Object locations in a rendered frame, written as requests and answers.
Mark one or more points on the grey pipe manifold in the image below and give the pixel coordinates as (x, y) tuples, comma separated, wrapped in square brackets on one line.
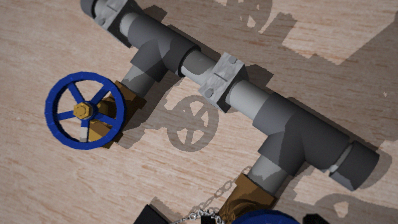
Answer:
[(294, 134)]

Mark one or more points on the black square tag with metal chain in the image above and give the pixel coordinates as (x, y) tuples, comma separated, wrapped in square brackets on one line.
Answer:
[(150, 216)]

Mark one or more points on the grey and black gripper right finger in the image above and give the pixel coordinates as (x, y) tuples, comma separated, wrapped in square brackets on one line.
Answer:
[(314, 219)]

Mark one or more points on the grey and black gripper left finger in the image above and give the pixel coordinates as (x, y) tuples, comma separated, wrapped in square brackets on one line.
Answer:
[(206, 219)]

